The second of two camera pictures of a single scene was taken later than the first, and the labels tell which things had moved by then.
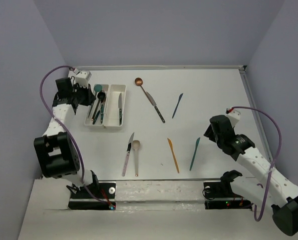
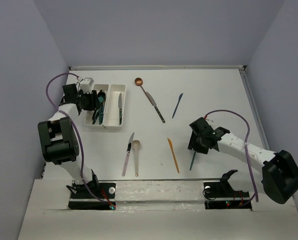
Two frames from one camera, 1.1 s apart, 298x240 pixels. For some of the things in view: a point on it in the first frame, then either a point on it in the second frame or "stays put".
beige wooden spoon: (135, 144) stays put
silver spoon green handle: (101, 112) stays put
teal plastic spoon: (97, 88) to (101, 99)
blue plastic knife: (177, 105) stays put
